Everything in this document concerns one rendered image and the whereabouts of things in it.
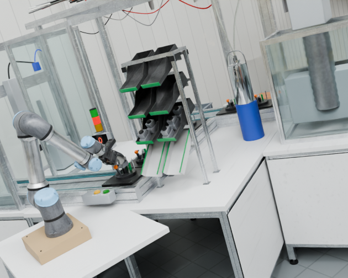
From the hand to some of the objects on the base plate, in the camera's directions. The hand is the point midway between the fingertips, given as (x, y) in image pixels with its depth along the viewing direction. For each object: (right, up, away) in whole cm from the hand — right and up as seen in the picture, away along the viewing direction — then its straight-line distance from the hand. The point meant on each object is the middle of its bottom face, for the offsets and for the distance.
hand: (121, 159), depth 276 cm
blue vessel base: (+92, +14, +42) cm, 102 cm away
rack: (+42, -12, -2) cm, 44 cm away
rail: (-25, -29, +6) cm, 39 cm away
